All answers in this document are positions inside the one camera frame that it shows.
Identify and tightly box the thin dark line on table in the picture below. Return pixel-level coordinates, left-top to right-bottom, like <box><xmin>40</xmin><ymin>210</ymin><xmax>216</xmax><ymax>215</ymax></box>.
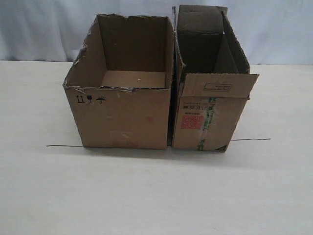
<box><xmin>46</xmin><ymin>138</ymin><xmax>271</xmax><ymax>147</ymax></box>

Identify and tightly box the narrow tall taped cardboard box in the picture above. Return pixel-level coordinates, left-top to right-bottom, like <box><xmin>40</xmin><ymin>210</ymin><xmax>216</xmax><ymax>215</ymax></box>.
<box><xmin>172</xmin><ymin>5</ymin><xmax>258</xmax><ymax>152</ymax></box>

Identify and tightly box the large torn cardboard box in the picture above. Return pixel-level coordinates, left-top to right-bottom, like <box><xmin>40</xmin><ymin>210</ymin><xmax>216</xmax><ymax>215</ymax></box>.
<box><xmin>63</xmin><ymin>14</ymin><xmax>175</xmax><ymax>149</ymax></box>

